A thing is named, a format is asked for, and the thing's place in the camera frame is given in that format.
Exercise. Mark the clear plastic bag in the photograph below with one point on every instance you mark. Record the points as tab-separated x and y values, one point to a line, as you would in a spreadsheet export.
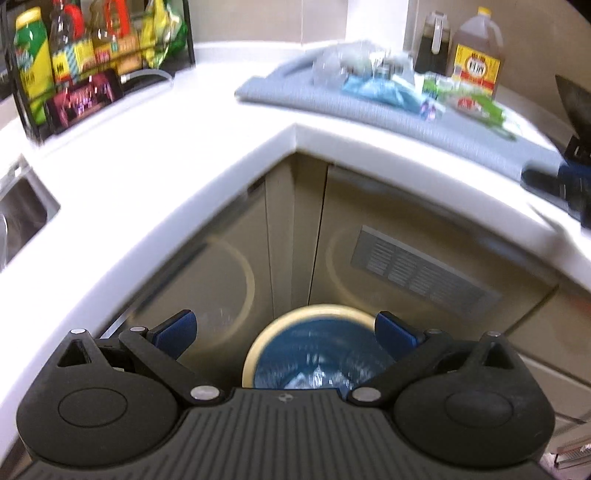
332	64

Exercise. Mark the beige cabinet door with vent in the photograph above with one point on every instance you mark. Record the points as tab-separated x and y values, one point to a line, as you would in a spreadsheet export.
369	318

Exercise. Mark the small white purple wrapper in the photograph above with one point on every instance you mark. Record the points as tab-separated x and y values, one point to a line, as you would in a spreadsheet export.
431	110

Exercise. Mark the plain beige cabinet door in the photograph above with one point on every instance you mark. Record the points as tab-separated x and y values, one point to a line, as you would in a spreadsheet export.
207	277

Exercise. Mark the black spice rack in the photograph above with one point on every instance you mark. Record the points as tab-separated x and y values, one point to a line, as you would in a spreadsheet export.
189	53

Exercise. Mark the grey cabinet vent grille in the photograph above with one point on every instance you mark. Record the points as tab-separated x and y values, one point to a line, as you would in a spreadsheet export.
415	267

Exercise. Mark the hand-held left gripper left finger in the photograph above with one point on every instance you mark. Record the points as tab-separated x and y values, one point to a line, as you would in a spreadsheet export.
178	332

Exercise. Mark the dark oil dispenser bottle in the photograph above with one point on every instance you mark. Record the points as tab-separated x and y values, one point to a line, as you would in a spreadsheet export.
431	50

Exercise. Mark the cream bin with blue liner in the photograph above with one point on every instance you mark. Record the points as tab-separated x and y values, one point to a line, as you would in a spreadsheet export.
314	341

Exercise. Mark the grey mat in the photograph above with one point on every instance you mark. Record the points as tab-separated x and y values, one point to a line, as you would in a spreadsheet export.
323	106

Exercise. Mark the orange cap sauce bottle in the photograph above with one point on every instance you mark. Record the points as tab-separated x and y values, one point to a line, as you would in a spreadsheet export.
115	46

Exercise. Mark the red label sauce bottle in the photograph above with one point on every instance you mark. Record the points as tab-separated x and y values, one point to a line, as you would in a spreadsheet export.
69	55

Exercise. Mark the green printed plastic wrapper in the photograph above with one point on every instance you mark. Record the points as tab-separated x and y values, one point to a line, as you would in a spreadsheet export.
480	108

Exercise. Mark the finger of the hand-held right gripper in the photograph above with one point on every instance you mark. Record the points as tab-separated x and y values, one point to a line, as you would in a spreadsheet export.
540	181

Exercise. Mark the steel sink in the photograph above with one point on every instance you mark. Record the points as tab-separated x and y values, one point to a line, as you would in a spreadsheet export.
23	212

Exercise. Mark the yellow green seasoning packet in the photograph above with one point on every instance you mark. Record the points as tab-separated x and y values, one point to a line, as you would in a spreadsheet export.
161	37

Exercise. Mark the amber jug with yellow label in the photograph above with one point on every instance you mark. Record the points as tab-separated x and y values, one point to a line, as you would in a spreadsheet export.
475	69

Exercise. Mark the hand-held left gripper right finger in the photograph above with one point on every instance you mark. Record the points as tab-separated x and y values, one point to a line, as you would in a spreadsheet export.
397	332

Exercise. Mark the yellow bottle with green cap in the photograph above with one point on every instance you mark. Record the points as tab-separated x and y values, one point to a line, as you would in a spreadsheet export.
34	69

